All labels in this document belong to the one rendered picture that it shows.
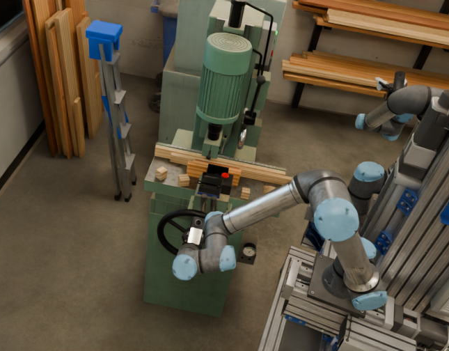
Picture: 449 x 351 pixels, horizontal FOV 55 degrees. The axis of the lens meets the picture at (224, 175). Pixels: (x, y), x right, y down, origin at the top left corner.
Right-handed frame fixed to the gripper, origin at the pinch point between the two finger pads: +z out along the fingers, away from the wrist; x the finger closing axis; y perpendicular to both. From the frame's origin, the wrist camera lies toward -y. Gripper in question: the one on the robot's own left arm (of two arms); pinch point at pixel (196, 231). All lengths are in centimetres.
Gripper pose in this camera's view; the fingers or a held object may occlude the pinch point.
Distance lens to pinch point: 167.8
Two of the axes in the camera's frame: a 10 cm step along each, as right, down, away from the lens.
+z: 0.4, -1.5, 9.9
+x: 9.8, 1.9, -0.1
